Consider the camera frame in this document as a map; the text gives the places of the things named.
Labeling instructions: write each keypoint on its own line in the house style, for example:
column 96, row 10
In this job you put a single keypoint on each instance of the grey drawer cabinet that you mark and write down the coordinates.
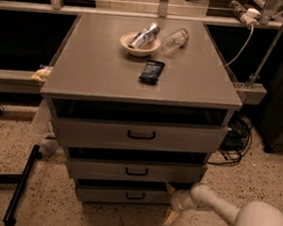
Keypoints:
column 96, row 78

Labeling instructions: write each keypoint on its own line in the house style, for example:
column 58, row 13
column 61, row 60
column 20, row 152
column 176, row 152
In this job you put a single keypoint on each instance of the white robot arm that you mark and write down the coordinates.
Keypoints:
column 200, row 197

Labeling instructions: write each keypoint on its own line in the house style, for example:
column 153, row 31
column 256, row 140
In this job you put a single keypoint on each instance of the grey middle drawer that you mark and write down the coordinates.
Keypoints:
column 84, row 168

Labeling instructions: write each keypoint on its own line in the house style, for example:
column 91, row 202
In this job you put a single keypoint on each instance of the clear plastic bottle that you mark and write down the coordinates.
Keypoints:
column 174, row 41

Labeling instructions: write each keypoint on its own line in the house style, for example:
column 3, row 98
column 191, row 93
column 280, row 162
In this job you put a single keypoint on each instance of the dark blue snack packet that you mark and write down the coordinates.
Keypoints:
column 151, row 72

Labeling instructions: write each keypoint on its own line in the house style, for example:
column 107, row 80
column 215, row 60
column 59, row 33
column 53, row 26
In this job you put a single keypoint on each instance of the silver foil snack bag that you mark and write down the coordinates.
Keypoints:
column 146, row 36

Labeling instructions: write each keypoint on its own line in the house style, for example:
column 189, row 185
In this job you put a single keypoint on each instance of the black metal stand leg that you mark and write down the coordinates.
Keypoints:
column 9, row 219

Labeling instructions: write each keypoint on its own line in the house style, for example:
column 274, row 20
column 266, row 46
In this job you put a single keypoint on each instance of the grey bottom drawer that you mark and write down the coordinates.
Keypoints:
column 123, row 191

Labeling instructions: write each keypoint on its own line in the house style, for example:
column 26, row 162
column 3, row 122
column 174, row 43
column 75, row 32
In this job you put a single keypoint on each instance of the grey drawer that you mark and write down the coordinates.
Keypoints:
column 123, row 191
column 84, row 168
column 95, row 133

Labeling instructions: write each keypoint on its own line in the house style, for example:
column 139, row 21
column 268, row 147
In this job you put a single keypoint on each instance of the beige ceramic bowl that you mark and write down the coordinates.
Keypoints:
column 141, row 52

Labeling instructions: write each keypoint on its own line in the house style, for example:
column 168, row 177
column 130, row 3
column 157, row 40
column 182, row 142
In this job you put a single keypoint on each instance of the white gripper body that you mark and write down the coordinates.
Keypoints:
column 177, row 200

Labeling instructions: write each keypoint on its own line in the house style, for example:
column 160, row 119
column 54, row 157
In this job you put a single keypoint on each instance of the grey top drawer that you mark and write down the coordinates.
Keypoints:
column 95, row 133

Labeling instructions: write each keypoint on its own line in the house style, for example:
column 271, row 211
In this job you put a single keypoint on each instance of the white power strip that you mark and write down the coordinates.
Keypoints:
column 247, row 17

